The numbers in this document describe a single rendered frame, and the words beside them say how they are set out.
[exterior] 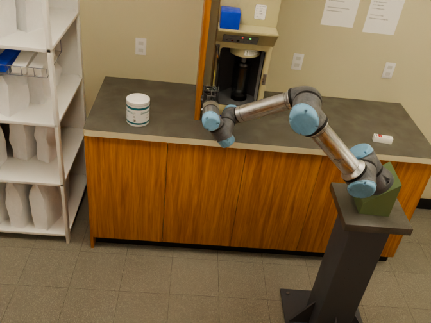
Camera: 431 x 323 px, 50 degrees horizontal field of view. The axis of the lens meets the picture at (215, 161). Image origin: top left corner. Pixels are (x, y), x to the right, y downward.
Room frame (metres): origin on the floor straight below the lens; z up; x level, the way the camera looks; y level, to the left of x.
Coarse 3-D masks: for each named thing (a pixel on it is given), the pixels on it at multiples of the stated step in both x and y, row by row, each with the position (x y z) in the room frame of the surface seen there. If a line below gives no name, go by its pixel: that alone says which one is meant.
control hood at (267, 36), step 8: (240, 24) 2.50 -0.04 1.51; (224, 32) 2.40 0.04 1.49; (232, 32) 2.40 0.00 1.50; (240, 32) 2.40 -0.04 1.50; (248, 32) 2.40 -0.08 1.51; (256, 32) 2.41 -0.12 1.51; (264, 32) 2.43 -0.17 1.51; (272, 32) 2.45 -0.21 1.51; (264, 40) 2.46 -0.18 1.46; (272, 40) 2.45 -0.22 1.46
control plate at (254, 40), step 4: (224, 36) 2.43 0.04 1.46; (228, 36) 2.43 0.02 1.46; (232, 36) 2.43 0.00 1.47; (236, 36) 2.43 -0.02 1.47; (240, 36) 2.42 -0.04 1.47; (244, 36) 2.42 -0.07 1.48; (224, 40) 2.47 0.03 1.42; (228, 40) 2.47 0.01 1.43; (236, 40) 2.46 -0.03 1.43; (240, 40) 2.46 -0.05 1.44; (244, 40) 2.46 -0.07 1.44; (248, 40) 2.46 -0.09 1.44; (252, 40) 2.46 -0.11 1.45; (256, 40) 2.46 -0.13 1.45; (256, 44) 2.49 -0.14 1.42
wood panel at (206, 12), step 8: (208, 0) 2.41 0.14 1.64; (208, 8) 2.41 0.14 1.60; (208, 16) 2.41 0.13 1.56; (208, 24) 2.41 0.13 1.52; (200, 40) 2.78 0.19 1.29; (200, 48) 2.58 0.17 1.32; (200, 56) 2.41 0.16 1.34; (200, 64) 2.41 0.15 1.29; (200, 72) 2.41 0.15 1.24; (200, 80) 2.41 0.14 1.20; (200, 88) 2.41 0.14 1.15; (200, 96) 2.41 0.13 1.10; (200, 104) 2.41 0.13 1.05
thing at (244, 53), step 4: (232, 48) 2.59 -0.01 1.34; (232, 52) 2.57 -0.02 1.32; (236, 52) 2.55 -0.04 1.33; (240, 52) 2.55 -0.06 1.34; (244, 52) 2.54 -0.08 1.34; (248, 52) 2.55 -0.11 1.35; (252, 52) 2.55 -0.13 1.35; (256, 52) 2.57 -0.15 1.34; (240, 56) 2.53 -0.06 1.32; (244, 56) 2.53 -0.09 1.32; (248, 56) 2.54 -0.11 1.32; (252, 56) 2.55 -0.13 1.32; (256, 56) 2.56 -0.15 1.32
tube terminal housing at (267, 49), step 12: (228, 0) 2.51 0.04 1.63; (240, 0) 2.51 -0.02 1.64; (252, 0) 2.52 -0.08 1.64; (264, 0) 2.52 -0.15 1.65; (276, 0) 2.53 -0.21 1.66; (252, 12) 2.52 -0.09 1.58; (276, 12) 2.53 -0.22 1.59; (252, 24) 2.52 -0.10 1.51; (264, 24) 2.53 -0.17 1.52; (216, 36) 2.51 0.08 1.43; (240, 48) 2.52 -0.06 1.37; (252, 48) 2.52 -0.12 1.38; (264, 48) 2.53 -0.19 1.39; (264, 60) 2.56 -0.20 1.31; (264, 72) 2.53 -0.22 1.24
